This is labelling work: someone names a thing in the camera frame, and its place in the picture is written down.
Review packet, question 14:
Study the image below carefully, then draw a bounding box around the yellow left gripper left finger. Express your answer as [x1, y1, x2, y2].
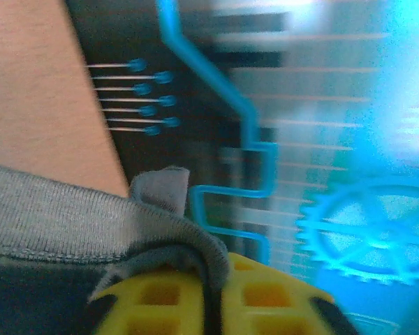
[85, 268, 213, 335]

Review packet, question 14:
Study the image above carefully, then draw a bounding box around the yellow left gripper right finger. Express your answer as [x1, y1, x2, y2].
[212, 253, 359, 335]

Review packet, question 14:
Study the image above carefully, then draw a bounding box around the grey t-shirt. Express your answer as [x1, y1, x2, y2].
[0, 162, 231, 335]

